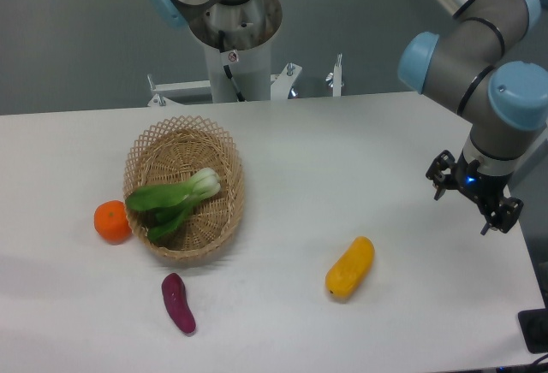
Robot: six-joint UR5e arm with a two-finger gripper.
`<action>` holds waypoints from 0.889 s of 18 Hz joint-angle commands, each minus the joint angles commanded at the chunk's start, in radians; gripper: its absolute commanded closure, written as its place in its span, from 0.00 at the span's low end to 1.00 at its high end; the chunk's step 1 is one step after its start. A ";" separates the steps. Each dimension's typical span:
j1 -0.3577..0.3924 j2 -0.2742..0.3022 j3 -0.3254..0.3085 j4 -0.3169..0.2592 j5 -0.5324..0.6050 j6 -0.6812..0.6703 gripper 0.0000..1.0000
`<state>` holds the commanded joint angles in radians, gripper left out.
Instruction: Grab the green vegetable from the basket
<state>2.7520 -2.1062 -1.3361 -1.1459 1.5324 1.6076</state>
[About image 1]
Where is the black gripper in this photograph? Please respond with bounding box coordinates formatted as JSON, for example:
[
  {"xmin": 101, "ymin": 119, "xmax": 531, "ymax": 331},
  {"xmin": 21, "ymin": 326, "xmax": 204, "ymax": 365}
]
[{"xmin": 426, "ymin": 150, "xmax": 524, "ymax": 234}]

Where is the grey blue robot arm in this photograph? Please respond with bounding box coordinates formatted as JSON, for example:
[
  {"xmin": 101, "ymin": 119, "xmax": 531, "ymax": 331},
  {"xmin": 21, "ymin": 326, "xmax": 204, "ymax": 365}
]
[{"xmin": 397, "ymin": 0, "xmax": 547, "ymax": 233}]

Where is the woven wicker basket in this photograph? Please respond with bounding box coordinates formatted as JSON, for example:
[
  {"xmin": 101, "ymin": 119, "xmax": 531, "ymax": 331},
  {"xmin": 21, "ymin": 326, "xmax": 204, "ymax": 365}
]
[{"xmin": 123, "ymin": 116, "xmax": 245, "ymax": 263}]

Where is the black device at table edge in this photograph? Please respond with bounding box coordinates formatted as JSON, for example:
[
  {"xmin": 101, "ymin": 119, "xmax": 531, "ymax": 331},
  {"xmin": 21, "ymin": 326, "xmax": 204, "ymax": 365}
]
[{"xmin": 517, "ymin": 308, "xmax": 547, "ymax": 354}]

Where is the yellow mango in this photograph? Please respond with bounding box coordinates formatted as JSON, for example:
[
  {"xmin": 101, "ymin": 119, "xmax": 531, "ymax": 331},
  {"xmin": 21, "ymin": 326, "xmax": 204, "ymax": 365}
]
[{"xmin": 325, "ymin": 236, "xmax": 375, "ymax": 300}]

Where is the green bok choy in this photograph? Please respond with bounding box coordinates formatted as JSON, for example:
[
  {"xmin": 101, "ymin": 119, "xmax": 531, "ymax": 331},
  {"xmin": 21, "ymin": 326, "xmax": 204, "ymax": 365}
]
[{"xmin": 125, "ymin": 168, "xmax": 221, "ymax": 242}]

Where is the purple sweet potato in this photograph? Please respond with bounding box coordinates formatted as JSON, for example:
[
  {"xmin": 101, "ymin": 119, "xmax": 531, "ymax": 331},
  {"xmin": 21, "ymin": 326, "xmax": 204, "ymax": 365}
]
[{"xmin": 161, "ymin": 273, "xmax": 196, "ymax": 335}]

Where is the orange tangerine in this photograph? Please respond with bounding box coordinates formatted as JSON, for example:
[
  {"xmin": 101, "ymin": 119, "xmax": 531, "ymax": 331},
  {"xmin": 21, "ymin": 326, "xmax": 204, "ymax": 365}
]
[{"xmin": 93, "ymin": 200, "xmax": 132, "ymax": 245}]

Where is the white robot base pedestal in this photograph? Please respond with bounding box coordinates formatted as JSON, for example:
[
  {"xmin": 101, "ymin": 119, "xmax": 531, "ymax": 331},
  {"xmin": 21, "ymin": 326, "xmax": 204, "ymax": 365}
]
[{"xmin": 144, "ymin": 0, "xmax": 283, "ymax": 104}]

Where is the white metal mounting frame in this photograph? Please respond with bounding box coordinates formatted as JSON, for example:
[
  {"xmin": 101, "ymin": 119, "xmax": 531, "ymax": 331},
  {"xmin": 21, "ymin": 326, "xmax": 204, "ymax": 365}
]
[{"xmin": 147, "ymin": 53, "xmax": 344, "ymax": 107}]

